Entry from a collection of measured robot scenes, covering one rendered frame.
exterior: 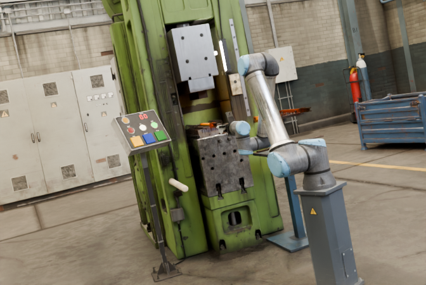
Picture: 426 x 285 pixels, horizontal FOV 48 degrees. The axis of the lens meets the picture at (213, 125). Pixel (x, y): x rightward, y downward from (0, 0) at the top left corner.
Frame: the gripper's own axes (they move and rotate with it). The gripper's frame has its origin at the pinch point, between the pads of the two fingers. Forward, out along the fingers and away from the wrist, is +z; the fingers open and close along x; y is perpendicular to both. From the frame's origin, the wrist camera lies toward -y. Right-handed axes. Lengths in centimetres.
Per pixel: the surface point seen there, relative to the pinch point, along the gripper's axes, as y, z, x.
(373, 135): 79, 274, 303
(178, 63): -51, 32, -17
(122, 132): -9, 10, -70
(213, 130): 5.0, 32.3, 0.4
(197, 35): -69, 32, 2
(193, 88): -29.9, 32.3, -9.0
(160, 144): 4.7, 14.1, -45.7
